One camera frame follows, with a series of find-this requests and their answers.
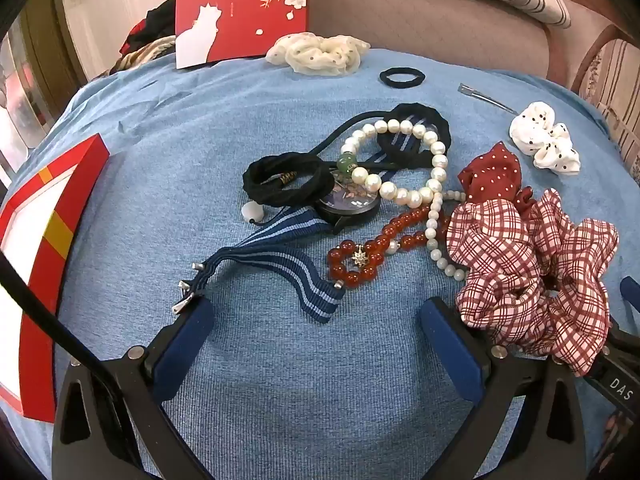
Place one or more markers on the brown sofa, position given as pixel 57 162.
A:
pixel 425 25

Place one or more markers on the silver hair clip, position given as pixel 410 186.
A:
pixel 487 97

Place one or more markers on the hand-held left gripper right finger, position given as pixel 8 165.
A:
pixel 450 345

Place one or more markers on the blue blanket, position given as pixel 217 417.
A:
pixel 200 135

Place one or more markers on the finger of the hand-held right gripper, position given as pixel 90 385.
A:
pixel 620 385

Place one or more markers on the wooden glass door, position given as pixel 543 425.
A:
pixel 30 85

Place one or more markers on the white black-dotted scrunchie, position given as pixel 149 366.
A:
pixel 542 135

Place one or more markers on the red box lid white cat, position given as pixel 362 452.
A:
pixel 235 5

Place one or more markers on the red white-dotted scrunchie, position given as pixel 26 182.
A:
pixel 492 172

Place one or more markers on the patterned scarf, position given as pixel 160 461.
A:
pixel 145 55

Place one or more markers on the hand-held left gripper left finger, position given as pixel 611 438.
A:
pixel 181 342

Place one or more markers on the red plaid scrunchie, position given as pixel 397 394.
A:
pixel 505 260

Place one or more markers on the cream dotted scrunchie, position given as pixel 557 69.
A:
pixel 315 55

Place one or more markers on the dark clothes pile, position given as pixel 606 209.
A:
pixel 155 25

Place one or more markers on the red gift box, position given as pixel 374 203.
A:
pixel 47 240

